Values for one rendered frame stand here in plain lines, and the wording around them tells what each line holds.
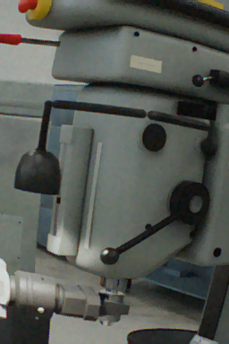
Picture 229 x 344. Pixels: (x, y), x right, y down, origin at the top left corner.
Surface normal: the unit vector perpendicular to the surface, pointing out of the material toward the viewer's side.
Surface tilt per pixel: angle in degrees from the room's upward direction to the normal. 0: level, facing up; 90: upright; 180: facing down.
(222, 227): 90
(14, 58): 90
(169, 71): 90
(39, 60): 90
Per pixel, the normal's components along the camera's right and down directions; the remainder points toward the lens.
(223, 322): -0.84, -0.09
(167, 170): 0.51, 0.12
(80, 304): 0.22, 0.08
